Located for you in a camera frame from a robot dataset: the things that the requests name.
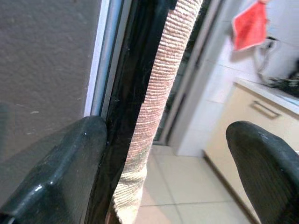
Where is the fridge handle with knitted cover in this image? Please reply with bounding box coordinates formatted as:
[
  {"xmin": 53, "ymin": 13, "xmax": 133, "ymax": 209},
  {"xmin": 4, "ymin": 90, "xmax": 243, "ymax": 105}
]
[{"xmin": 105, "ymin": 0, "xmax": 203, "ymax": 224}]

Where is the metal cabinet drawer handle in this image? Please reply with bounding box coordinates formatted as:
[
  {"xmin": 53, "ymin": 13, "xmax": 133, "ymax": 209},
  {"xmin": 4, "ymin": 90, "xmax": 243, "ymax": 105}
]
[{"xmin": 250, "ymin": 100, "xmax": 281, "ymax": 120}]

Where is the grey fridge door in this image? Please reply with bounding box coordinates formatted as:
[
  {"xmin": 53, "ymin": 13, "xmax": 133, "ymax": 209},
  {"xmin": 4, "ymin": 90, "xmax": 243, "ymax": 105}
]
[{"xmin": 0, "ymin": 0, "xmax": 173, "ymax": 224}]

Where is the white wall appliance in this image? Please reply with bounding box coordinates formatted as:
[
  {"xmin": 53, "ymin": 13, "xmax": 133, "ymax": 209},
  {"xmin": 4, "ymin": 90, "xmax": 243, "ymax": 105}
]
[{"xmin": 254, "ymin": 0, "xmax": 299, "ymax": 82}]

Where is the cream kitchen cabinet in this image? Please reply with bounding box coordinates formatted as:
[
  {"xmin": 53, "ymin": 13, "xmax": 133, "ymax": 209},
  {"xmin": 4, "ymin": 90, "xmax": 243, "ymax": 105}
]
[{"xmin": 203, "ymin": 78, "xmax": 299, "ymax": 224}]

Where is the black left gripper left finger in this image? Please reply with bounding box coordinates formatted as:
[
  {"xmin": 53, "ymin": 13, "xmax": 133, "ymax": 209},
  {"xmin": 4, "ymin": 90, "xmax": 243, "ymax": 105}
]
[{"xmin": 0, "ymin": 115, "xmax": 108, "ymax": 224}]

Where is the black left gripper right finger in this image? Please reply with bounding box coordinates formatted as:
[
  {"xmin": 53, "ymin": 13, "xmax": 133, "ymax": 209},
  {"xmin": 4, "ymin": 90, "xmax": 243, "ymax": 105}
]
[{"xmin": 226, "ymin": 120, "xmax": 299, "ymax": 224}]

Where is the black stove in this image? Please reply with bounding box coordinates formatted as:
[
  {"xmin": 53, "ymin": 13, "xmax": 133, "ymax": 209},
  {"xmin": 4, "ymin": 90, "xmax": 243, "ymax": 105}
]
[{"xmin": 266, "ymin": 71, "xmax": 299, "ymax": 98}]

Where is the red cloth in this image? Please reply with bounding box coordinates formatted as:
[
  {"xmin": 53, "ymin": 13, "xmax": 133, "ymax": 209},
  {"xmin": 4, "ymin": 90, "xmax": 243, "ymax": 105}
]
[{"xmin": 231, "ymin": 0, "xmax": 269, "ymax": 51}]

